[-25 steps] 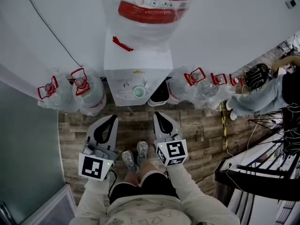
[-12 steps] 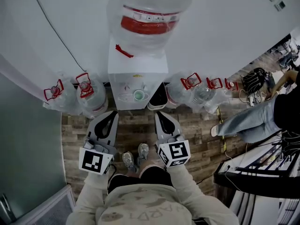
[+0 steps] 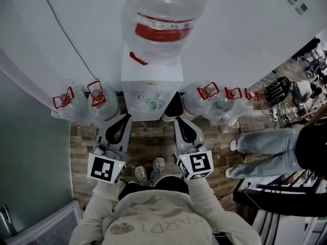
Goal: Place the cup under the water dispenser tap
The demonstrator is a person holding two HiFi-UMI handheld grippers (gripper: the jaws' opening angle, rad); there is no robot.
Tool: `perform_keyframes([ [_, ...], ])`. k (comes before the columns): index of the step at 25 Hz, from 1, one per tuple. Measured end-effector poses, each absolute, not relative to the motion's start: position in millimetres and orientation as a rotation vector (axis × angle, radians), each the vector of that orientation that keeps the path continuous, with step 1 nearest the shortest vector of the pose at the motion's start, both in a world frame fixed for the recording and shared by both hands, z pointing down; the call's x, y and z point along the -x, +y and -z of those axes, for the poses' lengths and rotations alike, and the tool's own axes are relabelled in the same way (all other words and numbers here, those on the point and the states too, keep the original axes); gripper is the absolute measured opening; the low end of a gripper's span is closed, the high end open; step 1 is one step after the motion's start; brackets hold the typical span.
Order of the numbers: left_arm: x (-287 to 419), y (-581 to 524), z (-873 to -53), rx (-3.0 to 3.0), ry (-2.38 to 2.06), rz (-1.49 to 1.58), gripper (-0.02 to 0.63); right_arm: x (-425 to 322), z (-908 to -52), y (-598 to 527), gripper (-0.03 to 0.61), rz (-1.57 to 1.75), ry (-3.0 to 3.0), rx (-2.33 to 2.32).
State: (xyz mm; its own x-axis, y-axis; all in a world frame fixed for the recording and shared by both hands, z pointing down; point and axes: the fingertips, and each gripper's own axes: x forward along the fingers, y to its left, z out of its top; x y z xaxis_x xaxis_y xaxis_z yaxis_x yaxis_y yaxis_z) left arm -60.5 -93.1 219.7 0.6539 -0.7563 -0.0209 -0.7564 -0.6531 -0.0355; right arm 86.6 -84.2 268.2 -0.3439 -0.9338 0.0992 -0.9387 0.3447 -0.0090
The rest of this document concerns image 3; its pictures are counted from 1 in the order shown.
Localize clear water bottle red handle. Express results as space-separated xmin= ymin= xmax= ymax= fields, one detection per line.
xmin=179 ymin=81 xmax=221 ymax=117
xmin=52 ymin=86 xmax=90 ymax=125
xmin=204 ymin=86 xmax=244 ymax=125
xmin=244 ymin=87 xmax=260 ymax=102
xmin=86 ymin=80 xmax=121 ymax=123

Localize person's beige sweatshirt torso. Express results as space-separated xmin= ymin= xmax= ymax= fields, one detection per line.
xmin=68 ymin=189 xmax=256 ymax=245

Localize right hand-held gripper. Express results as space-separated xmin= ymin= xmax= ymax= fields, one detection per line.
xmin=173 ymin=117 xmax=214 ymax=181

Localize person's grey shoe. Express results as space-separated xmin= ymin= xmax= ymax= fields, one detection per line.
xmin=150 ymin=157 xmax=165 ymax=181
xmin=134 ymin=165 xmax=150 ymax=186

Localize wooden pole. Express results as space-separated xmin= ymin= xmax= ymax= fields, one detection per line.
xmin=305 ymin=105 xmax=327 ymax=127

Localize teal cup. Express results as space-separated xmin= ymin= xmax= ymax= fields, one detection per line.
xmin=147 ymin=99 xmax=160 ymax=112

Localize person's left forearm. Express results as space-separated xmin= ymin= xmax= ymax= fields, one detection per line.
xmin=82 ymin=179 xmax=124 ymax=223

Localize large clear water bottle red collar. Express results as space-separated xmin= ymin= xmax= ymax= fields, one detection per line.
xmin=120 ymin=0 xmax=228 ymax=66

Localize person's left grey shoe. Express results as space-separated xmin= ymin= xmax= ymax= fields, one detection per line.
xmin=134 ymin=165 xmax=150 ymax=186

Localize frosted glass door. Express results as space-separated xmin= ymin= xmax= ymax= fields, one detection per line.
xmin=0 ymin=69 xmax=74 ymax=239

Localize thin white cable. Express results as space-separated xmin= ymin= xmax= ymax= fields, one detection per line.
xmin=244 ymin=182 xmax=264 ymax=210

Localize black backpack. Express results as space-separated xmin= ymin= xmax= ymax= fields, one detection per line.
xmin=264 ymin=76 xmax=292 ymax=101

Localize white cabinet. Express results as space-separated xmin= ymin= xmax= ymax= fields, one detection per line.
xmin=250 ymin=209 xmax=327 ymax=245

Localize white slatted grille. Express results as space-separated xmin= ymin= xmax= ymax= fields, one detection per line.
xmin=4 ymin=200 xmax=83 ymax=245

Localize person's black trouser legs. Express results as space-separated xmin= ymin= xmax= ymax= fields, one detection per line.
xmin=119 ymin=175 xmax=190 ymax=197

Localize thin grey wall cable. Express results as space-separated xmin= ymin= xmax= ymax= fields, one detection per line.
xmin=39 ymin=0 xmax=100 ymax=82

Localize person's right forearm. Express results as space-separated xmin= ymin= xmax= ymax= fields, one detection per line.
xmin=188 ymin=178 xmax=240 ymax=229

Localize black table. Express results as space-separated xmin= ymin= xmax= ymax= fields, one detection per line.
xmin=231 ymin=169 xmax=327 ymax=218

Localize person's right grey shoe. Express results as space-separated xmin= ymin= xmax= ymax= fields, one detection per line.
xmin=150 ymin=157 xmax=165 ymax=181

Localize white water dispenser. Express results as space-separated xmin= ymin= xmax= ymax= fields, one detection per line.
xmin=121 ymin=44 xmax=184 ymax=123

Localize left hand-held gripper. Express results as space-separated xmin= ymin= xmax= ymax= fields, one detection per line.
xmin=87 ymin=114 xmax=134 ymax=185

